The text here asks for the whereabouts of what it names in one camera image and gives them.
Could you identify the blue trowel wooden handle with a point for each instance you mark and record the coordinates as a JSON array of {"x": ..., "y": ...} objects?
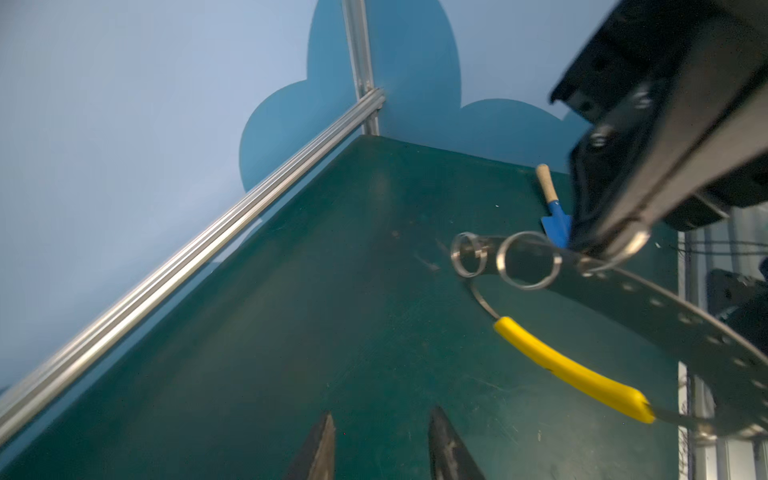
[{"x": 557, "y": 224}]

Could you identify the aluminium frame rail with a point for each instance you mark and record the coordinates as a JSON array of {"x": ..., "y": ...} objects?
[
  {"x": 24, "y": 401},
  {"x": 358, "y": 41}
]

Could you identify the aluminium frame rail back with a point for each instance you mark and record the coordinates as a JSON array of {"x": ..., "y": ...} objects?
[{"x": 24, "y": 401}]

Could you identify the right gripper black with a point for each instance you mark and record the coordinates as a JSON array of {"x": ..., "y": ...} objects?
[{"x": 675, "y": 93}]

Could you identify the aluminium frame rail right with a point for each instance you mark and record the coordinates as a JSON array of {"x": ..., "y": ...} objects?
[{"x": 358, "y": 41}]

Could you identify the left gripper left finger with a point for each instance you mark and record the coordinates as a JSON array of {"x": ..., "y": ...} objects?
[{"x": 316, "y": 457}]

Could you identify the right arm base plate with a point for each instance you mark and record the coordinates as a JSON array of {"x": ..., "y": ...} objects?
[{"x": 740, "y": 302}]

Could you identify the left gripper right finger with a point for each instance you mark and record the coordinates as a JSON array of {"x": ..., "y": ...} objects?
[{"x": 449, "y": 458}]

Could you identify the grey keyring yellow handle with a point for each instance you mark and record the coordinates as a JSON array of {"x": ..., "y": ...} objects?
[{"x": 734, "y": 369}]

